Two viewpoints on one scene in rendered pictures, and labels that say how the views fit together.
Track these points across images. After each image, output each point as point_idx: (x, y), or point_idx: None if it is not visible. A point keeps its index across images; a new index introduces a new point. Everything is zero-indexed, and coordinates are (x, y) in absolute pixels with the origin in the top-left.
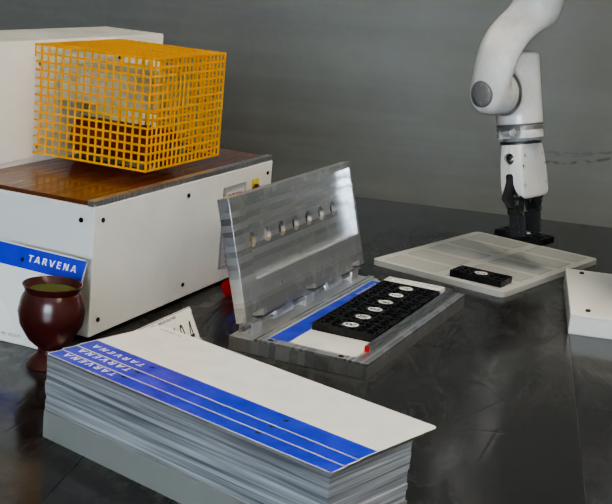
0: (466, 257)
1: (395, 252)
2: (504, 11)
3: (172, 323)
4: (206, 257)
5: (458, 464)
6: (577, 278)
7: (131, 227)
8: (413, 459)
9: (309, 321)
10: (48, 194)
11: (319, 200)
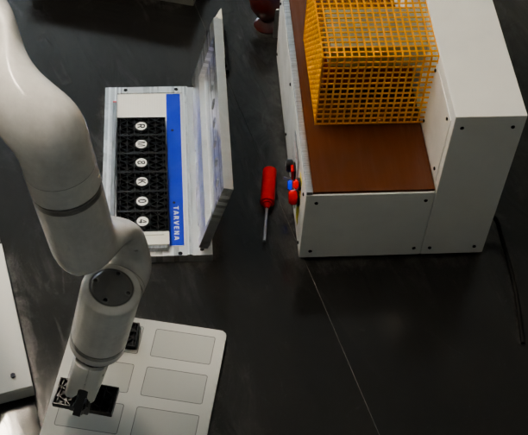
0: (149, 406)
1: (228, 394)
2: (122, 226)
3: None
4: (290, 152)
5: (21, 33)
6: (14, 354)
7: (283, 37)
8: (43, 27)
9: (175, 133)
10: None
11: (219, 154)
